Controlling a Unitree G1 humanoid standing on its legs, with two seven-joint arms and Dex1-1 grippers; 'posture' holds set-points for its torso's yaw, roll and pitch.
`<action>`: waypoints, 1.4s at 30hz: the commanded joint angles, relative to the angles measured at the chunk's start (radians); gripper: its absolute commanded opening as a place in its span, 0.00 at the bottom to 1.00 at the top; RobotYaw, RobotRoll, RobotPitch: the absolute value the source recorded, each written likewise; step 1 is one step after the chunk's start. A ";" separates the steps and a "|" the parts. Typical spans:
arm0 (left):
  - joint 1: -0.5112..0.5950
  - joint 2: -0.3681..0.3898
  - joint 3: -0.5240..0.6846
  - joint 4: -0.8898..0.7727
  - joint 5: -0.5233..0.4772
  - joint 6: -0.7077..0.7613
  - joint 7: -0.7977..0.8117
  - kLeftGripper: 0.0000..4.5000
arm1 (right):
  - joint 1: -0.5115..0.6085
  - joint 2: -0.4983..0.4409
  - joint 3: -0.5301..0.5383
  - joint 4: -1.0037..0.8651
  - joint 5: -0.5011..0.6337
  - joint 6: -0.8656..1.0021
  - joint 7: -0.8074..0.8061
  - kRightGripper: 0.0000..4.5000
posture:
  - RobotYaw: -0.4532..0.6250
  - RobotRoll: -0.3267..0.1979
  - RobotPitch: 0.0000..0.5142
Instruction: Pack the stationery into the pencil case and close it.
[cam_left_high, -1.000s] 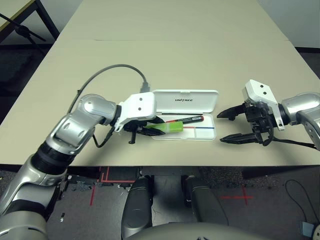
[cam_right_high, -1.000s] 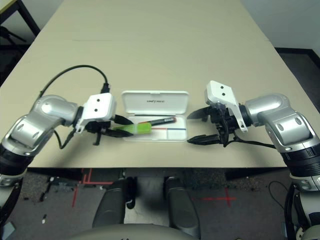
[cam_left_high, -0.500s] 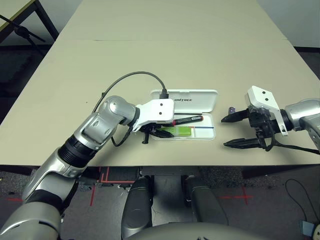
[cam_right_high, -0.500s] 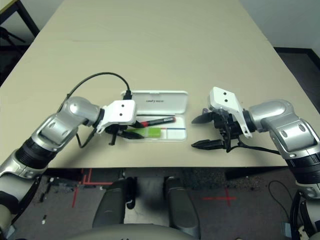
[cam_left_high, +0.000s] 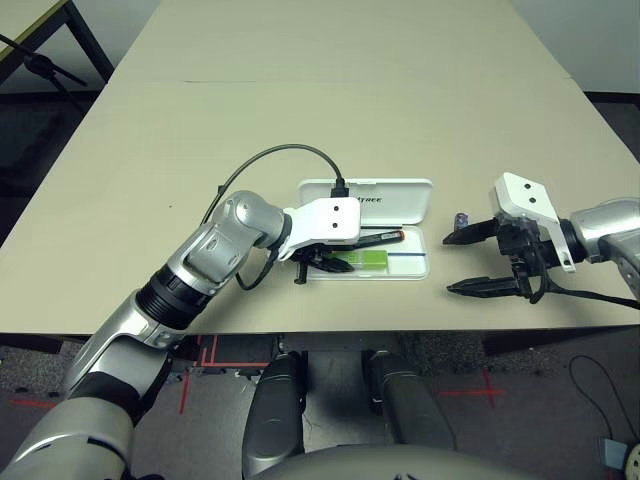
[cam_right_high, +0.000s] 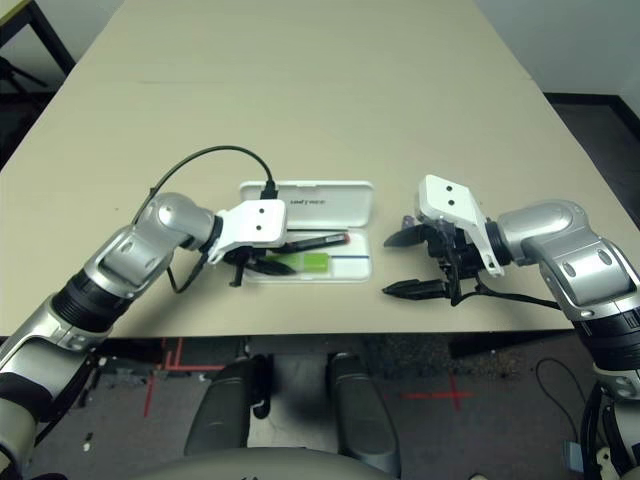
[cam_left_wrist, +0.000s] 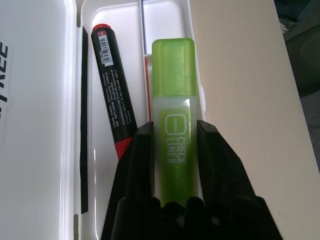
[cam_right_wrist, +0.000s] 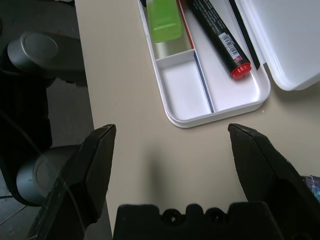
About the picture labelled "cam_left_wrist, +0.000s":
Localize person leg dark trousers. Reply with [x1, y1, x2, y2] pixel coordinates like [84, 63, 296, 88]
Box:
[273, 0, 320, 33]

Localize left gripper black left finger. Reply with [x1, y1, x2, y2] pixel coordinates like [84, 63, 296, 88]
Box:
[99, 121, 157, 240]

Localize black marker with red cap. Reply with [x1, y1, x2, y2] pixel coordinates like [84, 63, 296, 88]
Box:
[90, 23, 138, 161]

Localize white hinged pencil case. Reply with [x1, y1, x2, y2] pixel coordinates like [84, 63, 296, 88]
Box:
[0, 0, 208, 240]

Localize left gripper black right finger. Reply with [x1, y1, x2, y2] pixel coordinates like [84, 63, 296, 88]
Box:
[196, 119, 283, 240]

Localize green highlighter pen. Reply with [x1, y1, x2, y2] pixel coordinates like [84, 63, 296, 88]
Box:
[151, 37, 205, 208]

